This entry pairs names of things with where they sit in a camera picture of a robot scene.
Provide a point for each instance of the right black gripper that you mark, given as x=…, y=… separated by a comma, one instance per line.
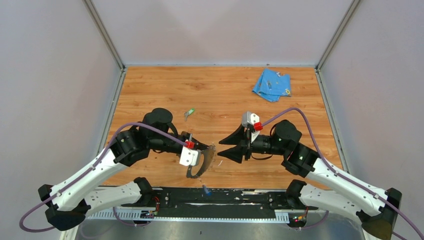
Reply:
x=242, y=140

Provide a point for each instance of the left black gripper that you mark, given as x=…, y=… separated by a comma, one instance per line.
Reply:
x=199, y=145

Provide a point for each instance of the key with blue tag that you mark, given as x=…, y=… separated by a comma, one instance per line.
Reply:
x=206, y=190

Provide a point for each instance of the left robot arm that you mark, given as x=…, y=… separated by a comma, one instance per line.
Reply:
x=71, y=201

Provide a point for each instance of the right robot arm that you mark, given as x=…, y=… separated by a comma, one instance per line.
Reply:
x=370, y=206

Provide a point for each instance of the key with green tag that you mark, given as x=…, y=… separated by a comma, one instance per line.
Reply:
x=188, y=113

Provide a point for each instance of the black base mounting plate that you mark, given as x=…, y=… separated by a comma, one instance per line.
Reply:
x=223, y=203

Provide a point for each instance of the folded blue cloth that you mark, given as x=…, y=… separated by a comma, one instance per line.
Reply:
x=271, y=85

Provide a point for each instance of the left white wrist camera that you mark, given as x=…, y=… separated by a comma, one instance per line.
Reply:
x=189, y=157

